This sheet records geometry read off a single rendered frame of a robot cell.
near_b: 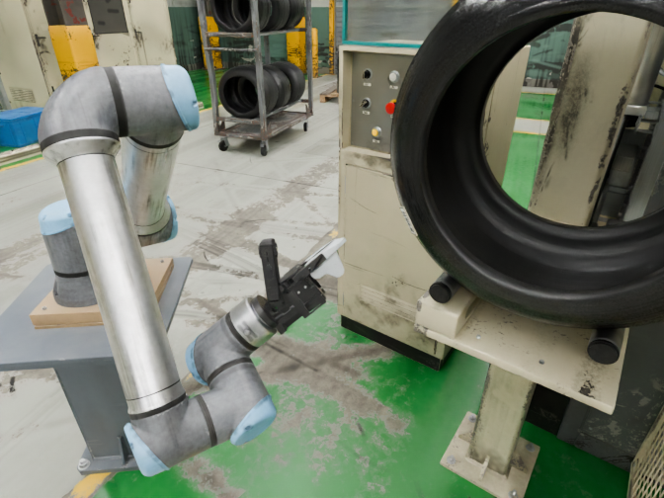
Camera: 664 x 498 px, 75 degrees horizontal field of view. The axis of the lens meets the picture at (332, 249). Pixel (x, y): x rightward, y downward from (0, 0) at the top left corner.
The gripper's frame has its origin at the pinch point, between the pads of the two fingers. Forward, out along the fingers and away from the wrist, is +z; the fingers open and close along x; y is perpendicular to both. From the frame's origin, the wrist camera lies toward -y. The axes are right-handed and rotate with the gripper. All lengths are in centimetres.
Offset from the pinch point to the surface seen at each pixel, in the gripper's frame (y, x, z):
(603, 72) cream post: 8, -7, 61
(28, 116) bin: -272, -439, -209
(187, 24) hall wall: -493, -1050, -10
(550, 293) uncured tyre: 26.2, 14.8, 21.8
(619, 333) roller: 39.1, 14.6, 26.8
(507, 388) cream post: 72, -37, 9
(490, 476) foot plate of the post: 102, -47, -13
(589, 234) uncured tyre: 32, -5, 40
